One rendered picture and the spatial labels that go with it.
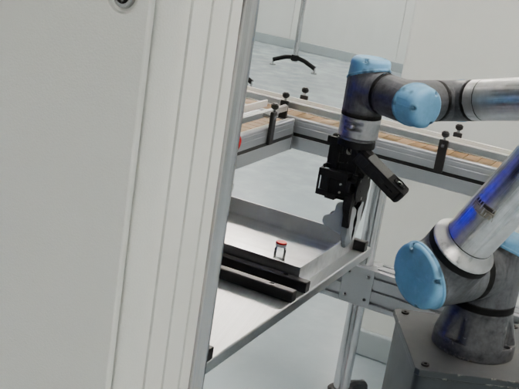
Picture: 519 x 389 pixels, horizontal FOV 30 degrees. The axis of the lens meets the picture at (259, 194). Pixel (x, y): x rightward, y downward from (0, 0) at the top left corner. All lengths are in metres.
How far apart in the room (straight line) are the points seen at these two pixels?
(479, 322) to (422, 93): 0.42
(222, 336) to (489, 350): 0.53
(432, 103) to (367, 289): 1.21
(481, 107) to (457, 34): 1.50
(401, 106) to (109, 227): 0.95
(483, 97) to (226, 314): 0.58
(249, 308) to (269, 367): 1.78
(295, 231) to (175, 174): 1.15
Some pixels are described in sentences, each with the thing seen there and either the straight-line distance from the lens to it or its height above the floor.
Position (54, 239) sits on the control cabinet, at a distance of 0.84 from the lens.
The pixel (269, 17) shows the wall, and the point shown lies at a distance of 10.75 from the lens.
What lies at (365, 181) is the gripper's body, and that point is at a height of 1.04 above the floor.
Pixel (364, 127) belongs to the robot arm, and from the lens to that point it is 1.77.
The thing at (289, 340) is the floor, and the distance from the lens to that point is 3.57.
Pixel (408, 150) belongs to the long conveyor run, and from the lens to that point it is 2.66.
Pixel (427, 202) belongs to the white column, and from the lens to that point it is 3.33.
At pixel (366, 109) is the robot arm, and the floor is 1.18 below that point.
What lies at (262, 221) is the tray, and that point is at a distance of 2.00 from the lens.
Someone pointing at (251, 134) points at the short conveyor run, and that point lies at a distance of 2.52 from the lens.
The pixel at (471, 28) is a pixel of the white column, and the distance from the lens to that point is 3.22.
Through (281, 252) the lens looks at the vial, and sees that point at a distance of 1.76.
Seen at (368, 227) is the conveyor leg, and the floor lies 0.67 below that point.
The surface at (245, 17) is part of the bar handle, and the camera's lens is 0.96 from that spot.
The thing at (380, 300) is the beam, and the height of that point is 0.47.
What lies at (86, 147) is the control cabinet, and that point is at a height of 1.30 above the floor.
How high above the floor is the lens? 1.52
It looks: 17 degrees down
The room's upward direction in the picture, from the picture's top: 9 degrees clockwise
